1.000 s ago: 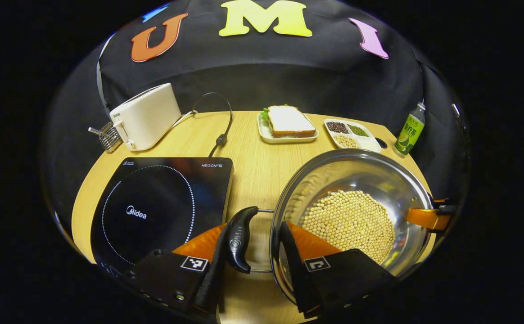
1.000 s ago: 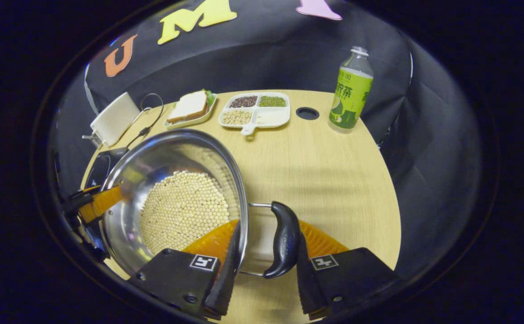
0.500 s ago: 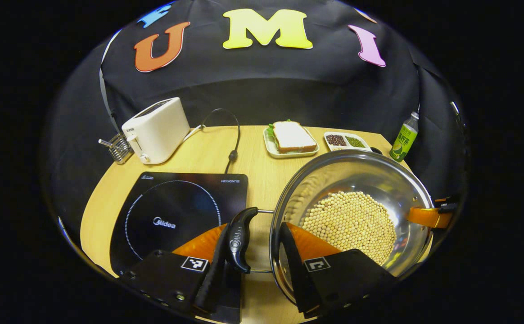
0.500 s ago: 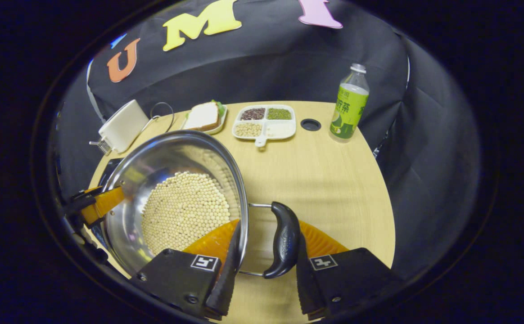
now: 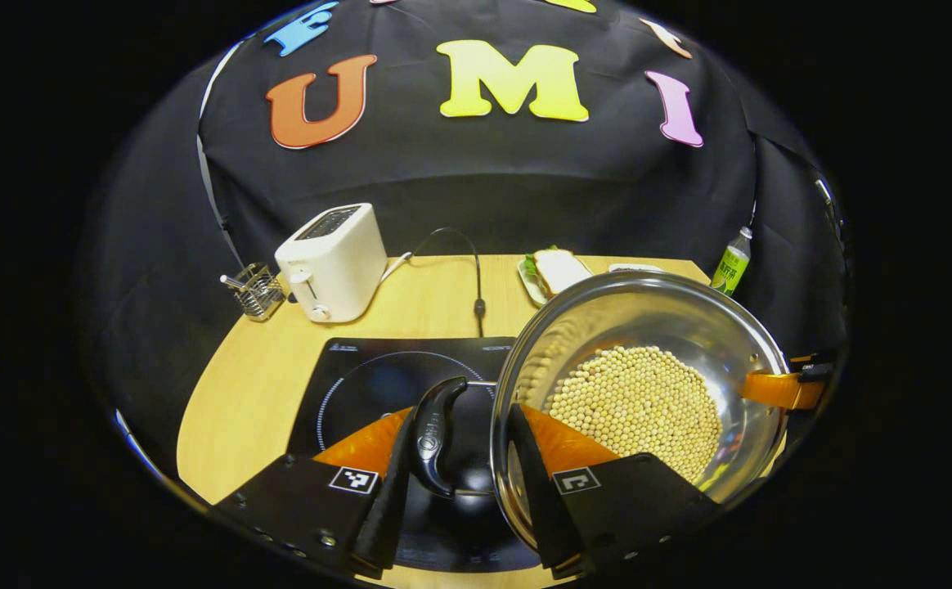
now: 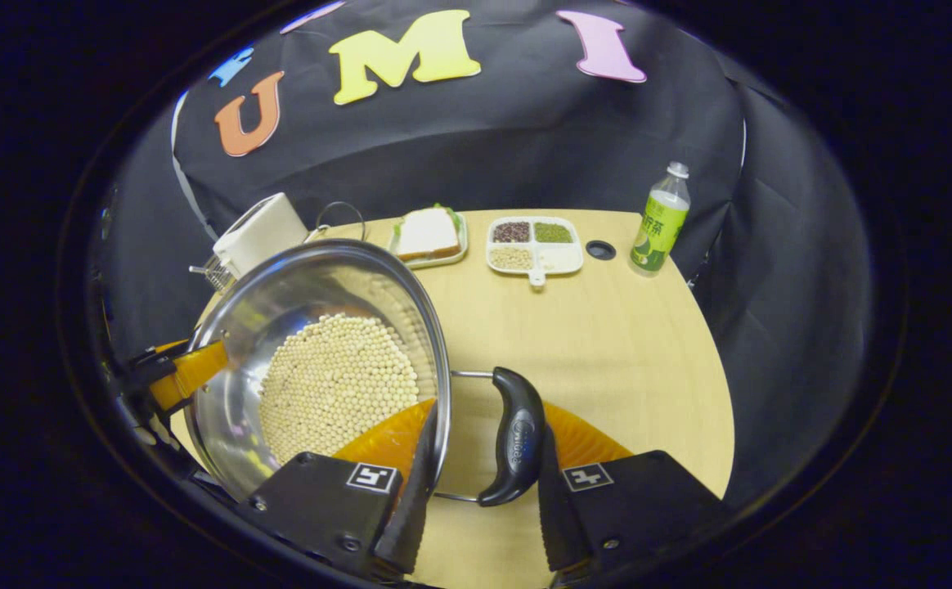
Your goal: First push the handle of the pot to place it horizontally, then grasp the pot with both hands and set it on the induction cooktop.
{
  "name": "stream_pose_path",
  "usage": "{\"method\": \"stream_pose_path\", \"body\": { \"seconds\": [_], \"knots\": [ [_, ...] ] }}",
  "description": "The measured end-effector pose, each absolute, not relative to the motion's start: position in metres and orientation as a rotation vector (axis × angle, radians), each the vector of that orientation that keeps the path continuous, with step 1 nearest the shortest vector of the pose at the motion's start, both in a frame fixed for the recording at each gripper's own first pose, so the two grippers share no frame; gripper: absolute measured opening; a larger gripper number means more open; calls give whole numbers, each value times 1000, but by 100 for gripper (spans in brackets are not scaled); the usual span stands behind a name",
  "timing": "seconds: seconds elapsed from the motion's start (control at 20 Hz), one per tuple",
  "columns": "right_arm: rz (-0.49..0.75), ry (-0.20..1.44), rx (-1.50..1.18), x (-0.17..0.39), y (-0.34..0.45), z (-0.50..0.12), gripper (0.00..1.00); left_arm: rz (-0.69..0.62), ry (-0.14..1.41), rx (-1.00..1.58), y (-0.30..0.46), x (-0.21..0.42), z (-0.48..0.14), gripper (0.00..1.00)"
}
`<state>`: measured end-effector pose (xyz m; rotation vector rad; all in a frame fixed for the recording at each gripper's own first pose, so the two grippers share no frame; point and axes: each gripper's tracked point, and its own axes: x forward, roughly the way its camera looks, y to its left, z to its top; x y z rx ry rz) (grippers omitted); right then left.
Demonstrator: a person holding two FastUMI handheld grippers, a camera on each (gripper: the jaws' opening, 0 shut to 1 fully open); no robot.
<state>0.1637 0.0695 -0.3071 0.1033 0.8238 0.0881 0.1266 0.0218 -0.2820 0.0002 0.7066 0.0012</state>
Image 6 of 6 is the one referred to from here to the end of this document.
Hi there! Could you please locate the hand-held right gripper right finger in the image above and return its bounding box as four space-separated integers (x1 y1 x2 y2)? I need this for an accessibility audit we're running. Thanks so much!
536 399 732 588

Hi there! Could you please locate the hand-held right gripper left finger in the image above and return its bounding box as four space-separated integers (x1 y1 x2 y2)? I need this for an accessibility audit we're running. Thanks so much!
235 397 442 582

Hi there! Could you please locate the steel pot with beans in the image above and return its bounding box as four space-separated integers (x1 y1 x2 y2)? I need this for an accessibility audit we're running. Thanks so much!
184 237 546 508

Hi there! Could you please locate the white box appliance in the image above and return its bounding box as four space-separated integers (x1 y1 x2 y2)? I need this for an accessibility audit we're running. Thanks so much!
213 192 311 279

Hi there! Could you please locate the pale green small plate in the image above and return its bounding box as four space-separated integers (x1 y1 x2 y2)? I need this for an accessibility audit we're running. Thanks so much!
388 209 469 271

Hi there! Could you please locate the white divided grain tray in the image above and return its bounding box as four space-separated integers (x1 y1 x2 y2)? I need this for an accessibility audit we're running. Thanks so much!
486 215 585 289

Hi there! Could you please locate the white bread sandwich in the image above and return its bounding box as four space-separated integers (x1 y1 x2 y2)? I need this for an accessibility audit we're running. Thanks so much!
394 206 460 263

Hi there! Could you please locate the green drink bottle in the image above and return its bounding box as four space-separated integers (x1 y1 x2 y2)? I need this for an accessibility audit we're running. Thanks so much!
629 161 691 277

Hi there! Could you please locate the black backdrop cloth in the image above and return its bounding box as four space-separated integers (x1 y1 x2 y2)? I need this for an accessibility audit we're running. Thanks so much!
88 0 878 516

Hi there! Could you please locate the black power cable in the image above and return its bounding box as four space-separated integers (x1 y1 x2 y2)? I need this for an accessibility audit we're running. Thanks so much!
312 200 368 242

